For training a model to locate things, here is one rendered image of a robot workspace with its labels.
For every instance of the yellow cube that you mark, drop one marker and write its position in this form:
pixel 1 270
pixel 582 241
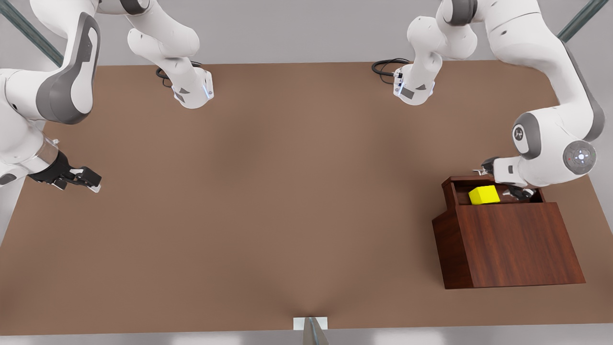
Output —
pixel 483 195

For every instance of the dark wooden drawer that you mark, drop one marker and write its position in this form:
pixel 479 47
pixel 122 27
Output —
pixel 450 188

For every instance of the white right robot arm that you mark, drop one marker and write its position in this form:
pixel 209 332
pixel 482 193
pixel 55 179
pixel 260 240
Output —
pixel 67 91

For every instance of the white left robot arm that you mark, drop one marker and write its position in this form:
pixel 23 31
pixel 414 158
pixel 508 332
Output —
pixel 550 62

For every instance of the dark wooden cabinet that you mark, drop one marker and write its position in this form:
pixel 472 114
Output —
pixel 517 244

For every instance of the silver frame post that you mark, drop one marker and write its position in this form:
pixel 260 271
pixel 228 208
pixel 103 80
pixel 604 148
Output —
pixel 314 333
pixel 33 36
pixel 582 19

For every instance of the white post foot plate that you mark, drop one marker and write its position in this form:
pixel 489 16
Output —
pixel 298 323

